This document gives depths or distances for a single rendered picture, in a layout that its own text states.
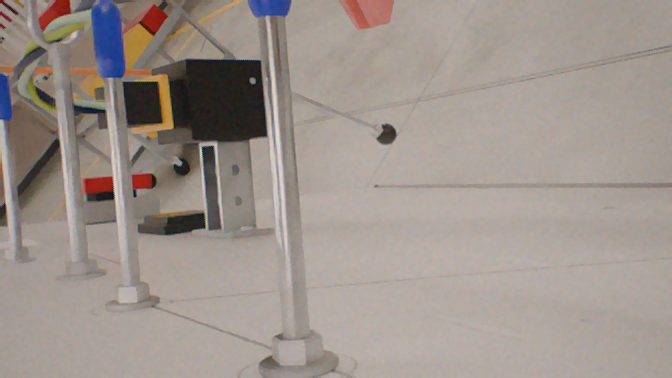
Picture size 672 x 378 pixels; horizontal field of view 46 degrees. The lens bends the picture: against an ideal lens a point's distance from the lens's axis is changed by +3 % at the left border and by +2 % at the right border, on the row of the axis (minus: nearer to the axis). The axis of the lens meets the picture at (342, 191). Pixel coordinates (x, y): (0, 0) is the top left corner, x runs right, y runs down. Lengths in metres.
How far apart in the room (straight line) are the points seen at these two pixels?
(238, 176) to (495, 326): 0.26
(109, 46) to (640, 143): 1.85
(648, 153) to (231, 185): 1.65
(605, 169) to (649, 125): 0.15
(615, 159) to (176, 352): 1.89
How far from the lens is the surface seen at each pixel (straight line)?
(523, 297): 0.20
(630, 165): 1.99
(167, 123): 0.38
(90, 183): 0.60
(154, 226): 0.46
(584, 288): 0.21
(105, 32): 0.23
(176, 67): 0.40
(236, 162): 0.41
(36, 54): 0.32
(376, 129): 0.47
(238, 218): 0.41
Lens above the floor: 1.23
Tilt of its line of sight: 25 degrees down
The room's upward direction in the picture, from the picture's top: 49 degrees counter-clockwise
